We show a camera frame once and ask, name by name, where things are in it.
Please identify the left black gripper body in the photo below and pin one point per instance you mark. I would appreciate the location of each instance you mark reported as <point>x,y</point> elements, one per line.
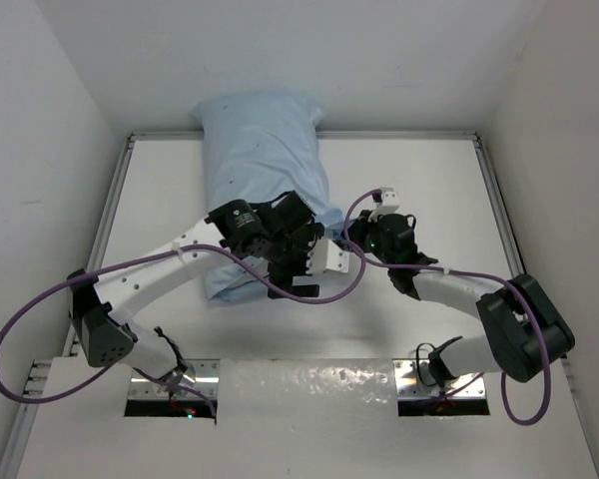
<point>289,253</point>

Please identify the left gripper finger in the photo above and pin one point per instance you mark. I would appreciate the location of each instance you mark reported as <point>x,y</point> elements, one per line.
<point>281,285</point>
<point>305,287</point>

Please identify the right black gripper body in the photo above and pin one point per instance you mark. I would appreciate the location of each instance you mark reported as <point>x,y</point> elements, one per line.
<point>367,238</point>

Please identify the light blue pillowcase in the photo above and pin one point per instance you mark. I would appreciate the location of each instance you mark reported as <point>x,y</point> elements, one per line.
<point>258,146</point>

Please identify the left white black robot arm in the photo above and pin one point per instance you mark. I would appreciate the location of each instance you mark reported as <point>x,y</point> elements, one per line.
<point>105,303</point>

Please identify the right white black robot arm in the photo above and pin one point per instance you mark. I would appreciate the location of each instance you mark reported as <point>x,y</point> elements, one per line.
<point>518,320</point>

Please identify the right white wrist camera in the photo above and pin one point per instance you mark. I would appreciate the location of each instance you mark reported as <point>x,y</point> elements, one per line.
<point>386,202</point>

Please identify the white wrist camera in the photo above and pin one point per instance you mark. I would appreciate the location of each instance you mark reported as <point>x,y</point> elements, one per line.
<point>327,256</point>
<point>386,202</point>

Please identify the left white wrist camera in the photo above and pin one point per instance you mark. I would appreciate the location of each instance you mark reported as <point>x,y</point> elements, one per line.
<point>327,256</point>

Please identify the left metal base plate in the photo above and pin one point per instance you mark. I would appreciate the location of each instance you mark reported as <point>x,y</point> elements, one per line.
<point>201,380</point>

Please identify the metal base plate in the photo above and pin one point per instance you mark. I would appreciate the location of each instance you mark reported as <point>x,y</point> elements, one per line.
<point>201,380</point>
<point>409,387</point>

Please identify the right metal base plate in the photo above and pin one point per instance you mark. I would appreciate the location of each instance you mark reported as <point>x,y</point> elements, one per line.
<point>409,387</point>

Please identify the aluminium table frame rail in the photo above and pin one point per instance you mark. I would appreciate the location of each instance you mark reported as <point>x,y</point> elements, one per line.
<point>308,392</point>

